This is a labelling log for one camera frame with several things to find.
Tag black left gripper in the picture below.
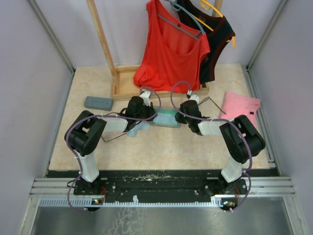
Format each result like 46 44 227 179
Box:
134 100 157 121

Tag light blue cleaning cloth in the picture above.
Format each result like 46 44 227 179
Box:
127 122 150 137

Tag grey glasses case green lining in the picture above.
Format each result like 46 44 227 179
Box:
150 108 180 128

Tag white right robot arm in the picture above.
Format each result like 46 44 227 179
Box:
175 99 266 194

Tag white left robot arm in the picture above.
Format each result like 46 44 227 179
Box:
64 96 157 194

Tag wooden clothes rack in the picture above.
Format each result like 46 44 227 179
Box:
86 0 223 101

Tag blue-grey glasses case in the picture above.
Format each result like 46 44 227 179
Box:
84 96 113 111

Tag folded pink t-shirt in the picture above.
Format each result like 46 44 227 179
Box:
219 91 261 128

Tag red tank top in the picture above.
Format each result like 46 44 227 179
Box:
133 0 210 93

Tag black maroon-trimmed tank top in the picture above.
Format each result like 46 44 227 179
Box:
179 0 236 84

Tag grey clothes hanger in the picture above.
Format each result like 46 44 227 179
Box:
156 0 206 41

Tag yellow clothes hanger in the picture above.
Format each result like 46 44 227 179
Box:
200 0 236 48

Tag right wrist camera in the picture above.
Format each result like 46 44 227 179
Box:
186 90 200 105

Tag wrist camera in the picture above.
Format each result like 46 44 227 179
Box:
186 90 200 105
139 91 152 106

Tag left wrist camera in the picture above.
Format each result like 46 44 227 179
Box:
139 91 152 106

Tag thin metal frame sunglasses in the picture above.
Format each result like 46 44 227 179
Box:
198 96 226 114

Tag black frame eyeglasses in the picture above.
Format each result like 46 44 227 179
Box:
101 133 127 142

